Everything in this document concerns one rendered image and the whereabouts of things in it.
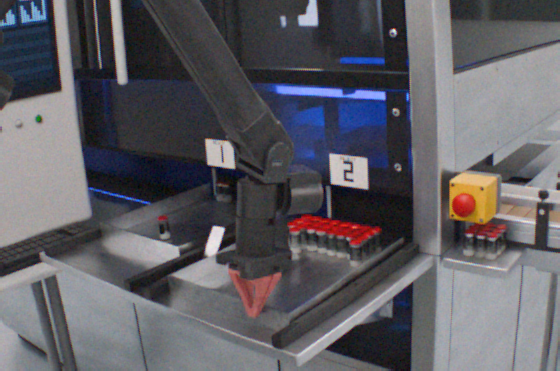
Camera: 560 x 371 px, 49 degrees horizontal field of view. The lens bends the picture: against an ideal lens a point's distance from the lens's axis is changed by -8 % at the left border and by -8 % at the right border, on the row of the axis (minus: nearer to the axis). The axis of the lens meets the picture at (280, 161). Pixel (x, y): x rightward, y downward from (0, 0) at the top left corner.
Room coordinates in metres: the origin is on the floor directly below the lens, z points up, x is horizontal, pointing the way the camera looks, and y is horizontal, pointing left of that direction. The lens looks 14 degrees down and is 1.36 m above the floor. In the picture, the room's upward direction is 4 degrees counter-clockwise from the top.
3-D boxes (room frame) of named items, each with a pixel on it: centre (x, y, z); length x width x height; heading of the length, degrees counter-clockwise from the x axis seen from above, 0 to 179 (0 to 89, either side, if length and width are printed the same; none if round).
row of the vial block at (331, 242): (1.15, -0.08, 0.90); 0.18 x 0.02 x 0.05; 50
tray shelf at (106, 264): (1.19, 0.11, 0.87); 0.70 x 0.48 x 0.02; 49
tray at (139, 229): (1.36, 0.19, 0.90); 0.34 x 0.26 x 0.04; 139
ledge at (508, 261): (1.09, -0.37, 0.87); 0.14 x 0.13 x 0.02; 139
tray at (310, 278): (1.06, -0.01, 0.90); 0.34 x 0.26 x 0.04; 140
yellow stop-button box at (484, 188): (1.06, -0.34, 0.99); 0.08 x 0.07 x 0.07; 139
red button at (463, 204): (1.03, -0.31, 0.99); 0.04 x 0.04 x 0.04; 49
